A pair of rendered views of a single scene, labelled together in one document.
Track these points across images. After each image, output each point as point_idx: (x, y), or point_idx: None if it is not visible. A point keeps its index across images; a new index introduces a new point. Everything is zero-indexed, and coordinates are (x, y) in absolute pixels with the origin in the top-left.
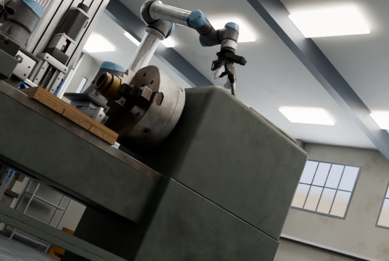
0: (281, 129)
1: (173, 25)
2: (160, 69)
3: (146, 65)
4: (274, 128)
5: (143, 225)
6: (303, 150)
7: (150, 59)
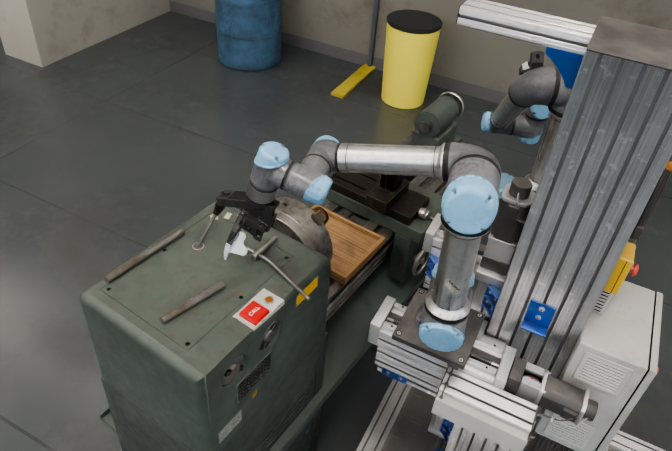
0: (133, 258)
1: (445, 194)
2: (280, 197)
3: (436, 278)
4: (144, 249)
5: None
6: (90, 286)
7: (441, 269)
